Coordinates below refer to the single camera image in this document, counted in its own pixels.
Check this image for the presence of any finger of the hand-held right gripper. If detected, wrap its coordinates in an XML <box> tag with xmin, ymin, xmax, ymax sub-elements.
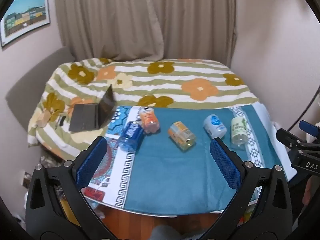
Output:
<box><xmin>276</xmin><ymin>128</ymin><xmax>304</xmax><ymax>153</ymax></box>
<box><xmin>299</xmin><ymin>120</ymin><xmax>320</xmax><ymax>138</ymax></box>

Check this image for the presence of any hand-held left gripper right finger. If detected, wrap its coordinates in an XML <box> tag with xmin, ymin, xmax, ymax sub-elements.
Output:
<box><xmin>200</xmin><ymin>137</ymin><xmax>293</xmax><ymax>240</ymax></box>

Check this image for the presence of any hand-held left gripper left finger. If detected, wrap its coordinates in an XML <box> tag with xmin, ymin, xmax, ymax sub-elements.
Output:
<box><xmin>25</xmin><ymin>135</ymin><xmax>117</xmax><ymax>240</ymax></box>

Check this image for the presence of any white cloth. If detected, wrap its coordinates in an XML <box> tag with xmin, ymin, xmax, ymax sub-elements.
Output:
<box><xmin>257</xmin><ymin>102</ymin><xmax>298</xmax><ymax>182</ymax></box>

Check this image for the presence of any green label plastic bottle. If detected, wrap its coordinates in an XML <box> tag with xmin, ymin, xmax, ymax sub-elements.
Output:
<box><xmin>230</xmin><ymin>117</ymin><xmax>248</xmax><ymax>151</ymax></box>

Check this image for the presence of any white blue label bottle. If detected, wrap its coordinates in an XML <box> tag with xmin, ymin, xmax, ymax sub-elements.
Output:
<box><xmin>203</xmin><ymin>114</ymin><xmax>228</xmax><ymax>139</ymax></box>

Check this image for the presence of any blue label plastic bottle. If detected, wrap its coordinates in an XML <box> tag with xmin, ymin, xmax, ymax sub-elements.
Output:
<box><xmin>117</xmin><ymin>121</ymin><xmax>145</xmax><ymax>152</ymax></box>

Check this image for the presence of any teal patterned table cloth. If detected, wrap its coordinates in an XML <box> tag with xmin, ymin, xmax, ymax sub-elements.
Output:
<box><xmin>84</xmin><ymin>104</ymin><xmax>284</xmax><ymax>216</ymax></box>

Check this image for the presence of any dark grey laptop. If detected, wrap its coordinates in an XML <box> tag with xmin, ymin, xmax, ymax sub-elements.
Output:
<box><xmin>68</xmin><ymin>84</ymin><xmax>117</xmax><ymax>132</ymax></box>

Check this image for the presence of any yellow orange label bottle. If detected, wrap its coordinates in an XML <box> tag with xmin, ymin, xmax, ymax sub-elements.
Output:
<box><xmin>167</xmin><ymin>121</ymin><xmax>196</xmax><ymax>153</ymax></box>

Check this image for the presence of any small brown box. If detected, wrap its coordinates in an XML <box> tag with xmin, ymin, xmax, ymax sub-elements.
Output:
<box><xmin>20</xmin><ymin>171</ymin><xmax>32</xmax><ymax>188</ymax></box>

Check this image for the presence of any orange label plastic bottle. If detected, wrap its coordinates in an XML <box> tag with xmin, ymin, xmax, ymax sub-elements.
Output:
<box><xmin>138</xmin><ymin>106</ymin><xmax>160</xmax><ymax>134</ymax></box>

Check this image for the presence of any grey clothing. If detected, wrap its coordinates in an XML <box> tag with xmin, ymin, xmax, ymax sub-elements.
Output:
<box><xmin>147</xmin><ymin>224</ymin><xmax>184</xmax><ymax>240</ymax></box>

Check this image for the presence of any grey upholstered headboard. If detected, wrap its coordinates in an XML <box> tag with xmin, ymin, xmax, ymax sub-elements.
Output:
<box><xmin>5</xmin><ymin>45</ymin><xmax>75</xmax><ymax>130</ymax></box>

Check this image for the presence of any floral striped blanket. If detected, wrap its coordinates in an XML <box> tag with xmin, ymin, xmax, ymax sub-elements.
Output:
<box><xmin>27</xmin><ymin>58</ymin><xmax>260</xmax><ymax>162</ymax></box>

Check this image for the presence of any beige curtain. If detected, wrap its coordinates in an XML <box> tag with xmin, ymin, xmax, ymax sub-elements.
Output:
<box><xmin>54</xmin><ymin>0</ymin><xmax>237</xmax><ymax>67</ymax></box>

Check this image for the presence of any thin black cable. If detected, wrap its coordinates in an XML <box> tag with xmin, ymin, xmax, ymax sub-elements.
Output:
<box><xmin>286</xmin><ymin>84</ymin><xmax>320</xmax><ymax>132</ymax></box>

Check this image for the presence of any framed wall picture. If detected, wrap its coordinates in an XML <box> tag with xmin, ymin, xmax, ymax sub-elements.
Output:
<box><xmin>0</xmin><ymin>0</ymin><xmax>51</xmax><ymax>48</ymax></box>

